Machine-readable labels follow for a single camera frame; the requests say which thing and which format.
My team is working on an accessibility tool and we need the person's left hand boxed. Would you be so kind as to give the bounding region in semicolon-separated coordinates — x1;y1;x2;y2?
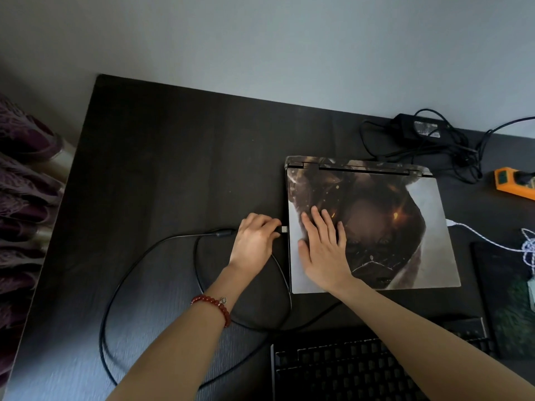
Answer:
228;213;282;280

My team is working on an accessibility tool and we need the person's right hand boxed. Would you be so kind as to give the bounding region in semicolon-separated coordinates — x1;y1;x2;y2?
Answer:
298;207;358;294

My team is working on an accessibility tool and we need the black plug-in cable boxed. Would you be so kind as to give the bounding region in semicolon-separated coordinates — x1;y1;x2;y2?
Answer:
99;225;344;390

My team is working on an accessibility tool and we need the laptop with printed lid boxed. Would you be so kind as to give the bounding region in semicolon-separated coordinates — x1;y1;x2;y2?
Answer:
284;155;462;295

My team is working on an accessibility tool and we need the person's left forearm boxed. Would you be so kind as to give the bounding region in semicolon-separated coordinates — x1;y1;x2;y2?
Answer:
106;265;256;401

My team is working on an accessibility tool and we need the person's right forearm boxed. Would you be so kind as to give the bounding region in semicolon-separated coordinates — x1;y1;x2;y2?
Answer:
324;280;535;401

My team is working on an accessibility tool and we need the black keyboard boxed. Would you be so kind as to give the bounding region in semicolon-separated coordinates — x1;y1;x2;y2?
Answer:
270;316;499;401

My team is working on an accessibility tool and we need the black power adapter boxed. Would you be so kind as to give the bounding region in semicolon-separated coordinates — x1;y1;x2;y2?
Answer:
390;113;450;147

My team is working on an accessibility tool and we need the dark green mouse pad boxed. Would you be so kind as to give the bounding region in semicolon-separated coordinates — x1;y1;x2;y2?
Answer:
470;241;535;360

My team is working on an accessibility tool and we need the orange power strip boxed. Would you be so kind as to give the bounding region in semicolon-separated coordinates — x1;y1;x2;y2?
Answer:
494;166;535;201

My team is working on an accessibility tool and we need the purple curtain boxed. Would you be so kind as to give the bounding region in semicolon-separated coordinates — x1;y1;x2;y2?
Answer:
0;93;77;387

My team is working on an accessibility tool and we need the red bead bracelet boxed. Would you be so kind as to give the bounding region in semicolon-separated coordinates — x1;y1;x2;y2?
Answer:
191;294;232;329

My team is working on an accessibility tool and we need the white braided cable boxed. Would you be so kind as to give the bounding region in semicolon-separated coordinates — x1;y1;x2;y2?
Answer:
446;219;535;273

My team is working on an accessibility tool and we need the black adapter cable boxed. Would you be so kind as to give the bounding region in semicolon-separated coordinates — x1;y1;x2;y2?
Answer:
360;108;486;184

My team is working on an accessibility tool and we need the black power cord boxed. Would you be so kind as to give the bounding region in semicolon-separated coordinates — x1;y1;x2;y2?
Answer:
480;116;535;164

